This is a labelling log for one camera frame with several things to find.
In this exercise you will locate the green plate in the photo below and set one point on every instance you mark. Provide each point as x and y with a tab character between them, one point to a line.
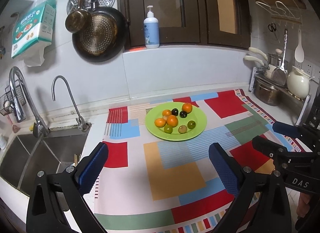
197	117

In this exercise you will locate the cream teapot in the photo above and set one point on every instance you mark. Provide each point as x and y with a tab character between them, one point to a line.
297	82

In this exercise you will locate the clear plastic bag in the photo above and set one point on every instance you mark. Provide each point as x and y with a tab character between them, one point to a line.
35	56

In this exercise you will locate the small brass saucepan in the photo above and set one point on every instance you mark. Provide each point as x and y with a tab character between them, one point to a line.
75	21

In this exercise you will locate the dark plum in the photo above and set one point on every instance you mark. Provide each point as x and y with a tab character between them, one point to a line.
175	111
183	114

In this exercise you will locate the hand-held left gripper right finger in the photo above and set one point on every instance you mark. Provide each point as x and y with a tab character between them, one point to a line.
225	170

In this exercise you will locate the black frying pan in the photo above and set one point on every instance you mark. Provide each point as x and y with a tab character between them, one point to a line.
100	35

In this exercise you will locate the teal plastic bag box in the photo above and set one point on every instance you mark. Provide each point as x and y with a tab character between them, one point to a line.
32	30

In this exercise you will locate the green plum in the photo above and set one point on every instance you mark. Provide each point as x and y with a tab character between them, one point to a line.
191	124
168	129

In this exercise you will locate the wooden chopsticks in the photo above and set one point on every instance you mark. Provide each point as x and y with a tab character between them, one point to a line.
75	159

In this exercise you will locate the white wall outlet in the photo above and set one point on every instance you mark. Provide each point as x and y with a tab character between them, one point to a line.
308	69

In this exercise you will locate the large chrome faucet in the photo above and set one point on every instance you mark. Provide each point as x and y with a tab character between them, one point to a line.
17	90

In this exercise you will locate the black scissors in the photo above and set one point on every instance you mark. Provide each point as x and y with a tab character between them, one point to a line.
272	27

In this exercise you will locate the colourful patchwork table mat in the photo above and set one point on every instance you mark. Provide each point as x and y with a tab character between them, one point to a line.
175	173

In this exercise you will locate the steel skimmer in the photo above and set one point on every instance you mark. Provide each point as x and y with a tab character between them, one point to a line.
278	75

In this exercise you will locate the white rice paddle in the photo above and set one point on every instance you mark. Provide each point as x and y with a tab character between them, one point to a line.
299	52

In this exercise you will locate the thin gooseneck faucet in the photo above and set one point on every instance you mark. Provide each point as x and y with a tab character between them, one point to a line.
72	100

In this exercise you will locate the white pump bottle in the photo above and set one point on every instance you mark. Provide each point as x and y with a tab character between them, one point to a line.
151	32

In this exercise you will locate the orange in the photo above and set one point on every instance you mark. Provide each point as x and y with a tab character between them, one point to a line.
187	107
172	120
160	122

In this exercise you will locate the black countertop appliance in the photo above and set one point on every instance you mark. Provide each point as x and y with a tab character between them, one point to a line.
313	112

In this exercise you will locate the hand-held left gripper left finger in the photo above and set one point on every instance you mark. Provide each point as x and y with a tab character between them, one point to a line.
92	170

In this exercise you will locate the steel lidded pot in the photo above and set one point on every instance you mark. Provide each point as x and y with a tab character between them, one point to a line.
275	59

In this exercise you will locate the large steel pot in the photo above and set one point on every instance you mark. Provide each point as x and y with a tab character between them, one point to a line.
266	94

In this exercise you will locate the dark wooden framed window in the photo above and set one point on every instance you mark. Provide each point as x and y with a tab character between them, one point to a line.
195	10

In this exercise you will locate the white dish rack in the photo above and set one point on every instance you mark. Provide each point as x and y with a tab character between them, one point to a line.
303	109

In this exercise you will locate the person's right hand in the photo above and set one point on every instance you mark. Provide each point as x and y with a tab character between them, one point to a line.
303	205

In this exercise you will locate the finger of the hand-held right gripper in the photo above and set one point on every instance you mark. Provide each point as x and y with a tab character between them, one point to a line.
265	145
285	129

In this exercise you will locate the steel sink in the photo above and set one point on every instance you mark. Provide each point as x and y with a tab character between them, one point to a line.
50	152

